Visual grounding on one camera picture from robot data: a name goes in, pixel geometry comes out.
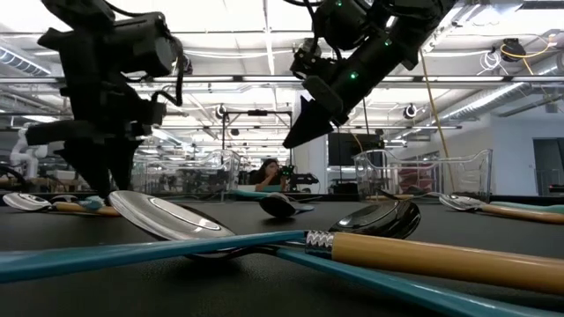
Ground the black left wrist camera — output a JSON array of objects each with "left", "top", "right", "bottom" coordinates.
[{"left": 127, "top": 97, "right": 168, "bottom": 128}]

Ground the wooden handled spoon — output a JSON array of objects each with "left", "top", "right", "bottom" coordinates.
[
  {"left": 108, "top": 189, "right": 564, "bottom": 297},
  {"left": 364, "top": 194, "right": 418, "bottom": 203},
  {"left": 2, "top": 192, "right": 121, "bottom": 217}
]

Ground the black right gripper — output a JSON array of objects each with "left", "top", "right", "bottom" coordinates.
[{"left": 282, "top": 29, "right": 420, "bottom": 150}]

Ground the black gantry frame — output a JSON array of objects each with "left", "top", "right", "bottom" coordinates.
[{"left": 221, "top": 109, "right": 293, "bottom": 165}]

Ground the person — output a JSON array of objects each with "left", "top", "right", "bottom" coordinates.
[{"left": 253, "top": 158, "right": 287, "bottom": 193}]

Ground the black monitor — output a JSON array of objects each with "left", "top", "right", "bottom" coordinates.
[{"left": 327, "top": 131, "right": 385, "bottom": 167}]

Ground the silver ceiling duct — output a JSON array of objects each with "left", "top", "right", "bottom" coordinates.
[{"left": 440, "top": 65, "right": 564, "bottom": 124}]

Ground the white pillar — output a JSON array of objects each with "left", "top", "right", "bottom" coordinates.
[{"left": 293, "top": 90, "right": 330, "bottom": 195}]

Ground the white coiled cable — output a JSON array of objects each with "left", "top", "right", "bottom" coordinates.
[{"left": 479, "top": 50, "right": 501, "bottom": 71}]

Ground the yellow hanging cable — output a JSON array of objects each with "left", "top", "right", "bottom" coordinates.
[{"left": 418, "top": 48, "right": 456, "bottom": 191}]

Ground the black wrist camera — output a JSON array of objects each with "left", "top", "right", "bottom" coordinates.
[
  {"left": 289, "top": 48, "right": 338, "bottom": 84},
  {"left": 127, "top": 97, "right": 168, "bottom": 128}
]

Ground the wooden handled utensil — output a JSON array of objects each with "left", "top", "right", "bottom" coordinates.
[{"left": 478, "top": 203, "right": 564, "bottom": 226}]

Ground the clear plastic bin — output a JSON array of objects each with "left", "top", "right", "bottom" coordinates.
[
  {"left": 130, "top": 148, "right": 242, "bottom": 203},
  {"left": 352, "top": 148, "right": 494, "bottom": 203}
]

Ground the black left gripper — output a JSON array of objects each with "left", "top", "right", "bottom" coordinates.
[{"left": 24, "top": 73, "right": 147, "bottom": 200}]

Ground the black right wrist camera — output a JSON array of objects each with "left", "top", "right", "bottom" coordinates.
[{"left": 289, "top": 48, "right": 338, "bottom": 84}]

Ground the white robot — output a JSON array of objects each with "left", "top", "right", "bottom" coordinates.
[{"left": 9, "top": 127, "right": 48, "bottom": 180}]

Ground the blue handled spoon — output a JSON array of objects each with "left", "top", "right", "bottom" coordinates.
[
  {"left": 258, "top": 192, "right": 316, "bottom": 219},
  {"left": 48, "top": 194, "right": 106, "bottom": 210},
  {"left": 0, "top": 200, "right": 422, "bottom": 285}
]

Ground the dark door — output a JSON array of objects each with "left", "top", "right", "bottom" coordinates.
[{"left": 531, "top": 137, "right": 564, "bottom": 197}]

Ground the mint handled spoon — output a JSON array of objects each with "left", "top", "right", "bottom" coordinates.
[
  {"left": 227, "top": 188, "right": 268, "bottom": 200},
  {"left": 439, "top": 193, "right": 564, "bottom": 216}
]

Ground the black camera cable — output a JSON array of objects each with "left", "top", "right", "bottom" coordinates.
[{"left": 152, "top": 37, "right": 185, "bottom": 109}]

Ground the blue handled utensil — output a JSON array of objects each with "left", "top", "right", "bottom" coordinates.
[{"left": 184, "top": 245, "right": 564, "bottom": 317}]

